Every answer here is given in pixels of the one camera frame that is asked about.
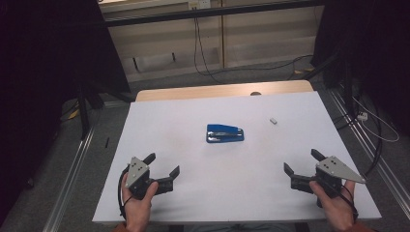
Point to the black metal stand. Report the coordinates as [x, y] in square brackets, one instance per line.
[322, 67]
[84, 116]

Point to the yellow tape piece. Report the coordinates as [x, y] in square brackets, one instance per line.
[74, 114]
[306, 71]

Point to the aluminium floor rail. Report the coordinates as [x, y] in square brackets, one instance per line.
[380, 164]
[69, 180]

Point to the black curtain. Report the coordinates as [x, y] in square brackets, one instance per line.
[380, 48]
[38, 64]

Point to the wooden table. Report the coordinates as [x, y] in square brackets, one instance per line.
[193, 93]

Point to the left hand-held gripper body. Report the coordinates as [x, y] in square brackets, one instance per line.
[137, 172]

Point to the blue stapler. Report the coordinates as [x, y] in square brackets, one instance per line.
[225, 138]

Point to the small white staple strip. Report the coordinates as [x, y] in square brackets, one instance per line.
[273, 121]

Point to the person's right hand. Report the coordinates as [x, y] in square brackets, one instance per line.
[336, 211]

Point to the white power adapter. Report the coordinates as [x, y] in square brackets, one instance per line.
[362, 116]

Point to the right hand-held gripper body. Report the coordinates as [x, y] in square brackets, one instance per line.
[335, 169]

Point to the person's left hand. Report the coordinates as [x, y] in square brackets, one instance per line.
[138, 211]

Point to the white table mat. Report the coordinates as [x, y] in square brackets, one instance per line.
[225, 193]

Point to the small black floor item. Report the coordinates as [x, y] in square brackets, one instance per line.
[107, 142]

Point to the black metal bar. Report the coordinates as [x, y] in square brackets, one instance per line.
[193, 13]

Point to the white wall socket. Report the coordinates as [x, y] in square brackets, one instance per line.
[199, 4]

